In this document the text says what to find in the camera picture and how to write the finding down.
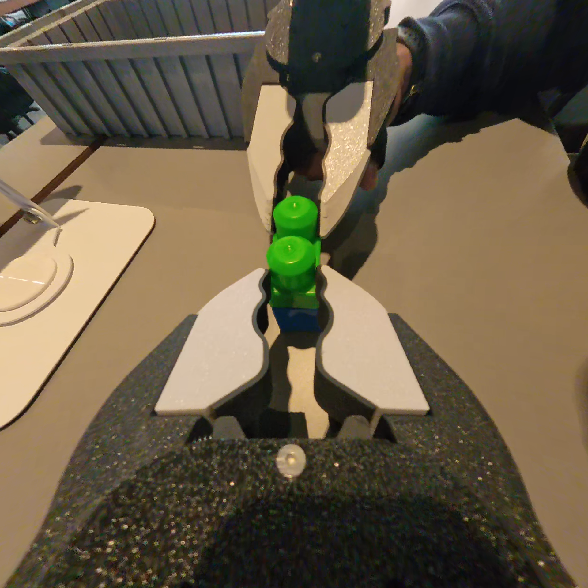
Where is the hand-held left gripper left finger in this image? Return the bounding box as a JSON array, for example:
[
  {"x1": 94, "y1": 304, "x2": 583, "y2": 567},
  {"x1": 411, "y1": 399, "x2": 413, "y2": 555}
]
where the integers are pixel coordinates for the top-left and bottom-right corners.
[{"x1": 154, "y1": 269, "x2": 272, "y2": 418}]

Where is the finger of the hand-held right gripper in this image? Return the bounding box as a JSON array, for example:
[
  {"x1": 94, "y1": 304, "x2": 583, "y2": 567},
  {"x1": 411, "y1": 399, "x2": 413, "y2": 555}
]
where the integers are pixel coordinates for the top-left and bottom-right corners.
[
  {"x1": 247, "y1": 84, "x2": 299, "y2": 236},
  {"x1": 319, "y1": 81, "x2": 374, "y2": 238}
]

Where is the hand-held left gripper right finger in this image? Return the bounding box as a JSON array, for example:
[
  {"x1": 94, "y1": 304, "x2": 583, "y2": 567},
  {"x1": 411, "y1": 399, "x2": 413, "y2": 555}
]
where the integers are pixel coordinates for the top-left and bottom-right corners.
[{"x1": 315, "y1": 265, "x2": 432, "y2": 416}]

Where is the blue single-stud block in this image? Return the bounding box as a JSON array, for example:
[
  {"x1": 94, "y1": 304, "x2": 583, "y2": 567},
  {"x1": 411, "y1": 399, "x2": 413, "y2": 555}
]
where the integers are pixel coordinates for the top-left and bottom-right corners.
[{"x1": 272, "y1": 307, "x2": 321, "y2": 332}]

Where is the green two-stud block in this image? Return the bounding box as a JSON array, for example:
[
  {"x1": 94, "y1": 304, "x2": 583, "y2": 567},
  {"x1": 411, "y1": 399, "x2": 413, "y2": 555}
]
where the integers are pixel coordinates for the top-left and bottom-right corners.
[{"x1": 267, "y1": 195, "x2": 321, "y2": 309}]

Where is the person's right hand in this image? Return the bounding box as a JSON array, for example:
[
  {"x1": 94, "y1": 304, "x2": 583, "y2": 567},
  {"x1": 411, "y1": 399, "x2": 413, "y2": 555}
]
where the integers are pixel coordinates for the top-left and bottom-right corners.
[{"x1": 360, "y1": 43, "x2": 414, "y2": 192}]

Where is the grey ribbed plastic bin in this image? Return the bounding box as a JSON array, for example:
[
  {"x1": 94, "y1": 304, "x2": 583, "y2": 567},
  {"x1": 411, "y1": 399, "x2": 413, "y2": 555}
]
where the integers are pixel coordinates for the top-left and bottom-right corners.
[{"x1": 0, "y1": 0, "x2": 272, "y2": 138}]

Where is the black office chair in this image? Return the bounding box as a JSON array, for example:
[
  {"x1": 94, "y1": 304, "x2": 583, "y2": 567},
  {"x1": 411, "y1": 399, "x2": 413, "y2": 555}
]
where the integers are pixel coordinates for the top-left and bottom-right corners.
[{"x1": 0, "y1": 69, "x2": 40, "y2": 138}]

